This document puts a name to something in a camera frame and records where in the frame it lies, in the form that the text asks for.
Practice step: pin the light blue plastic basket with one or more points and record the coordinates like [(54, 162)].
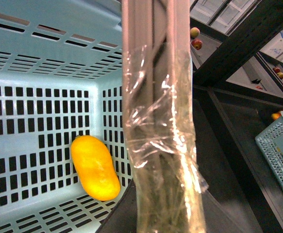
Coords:
[(60, 77)]

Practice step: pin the yellow mango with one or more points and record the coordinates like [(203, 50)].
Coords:
[(94, 165)]

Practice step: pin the grey taped basket handle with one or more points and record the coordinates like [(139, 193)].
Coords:
[(157, 116)]

